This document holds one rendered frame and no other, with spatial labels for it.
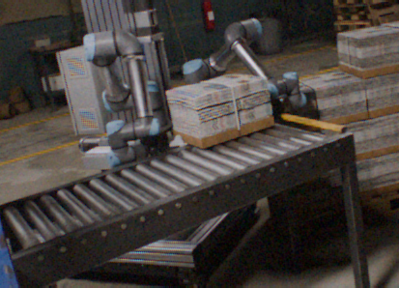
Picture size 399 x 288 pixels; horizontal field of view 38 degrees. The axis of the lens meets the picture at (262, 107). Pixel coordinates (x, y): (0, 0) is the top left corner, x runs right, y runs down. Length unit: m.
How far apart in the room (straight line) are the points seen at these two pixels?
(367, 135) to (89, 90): 1.55
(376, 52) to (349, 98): 0.29
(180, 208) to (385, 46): 1.69
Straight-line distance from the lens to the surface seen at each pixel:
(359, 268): 2.58
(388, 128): 3.32
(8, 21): 9.20
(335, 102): 3.17
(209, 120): 2.44
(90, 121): 3.27
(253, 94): 2.53
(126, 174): 2.36
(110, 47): 2.53
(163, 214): 1.96
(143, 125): 2.48
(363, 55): 3.19
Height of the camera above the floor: 1.50
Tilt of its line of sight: 13 degrees down
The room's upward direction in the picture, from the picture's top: 9 degrees counter-clockwise
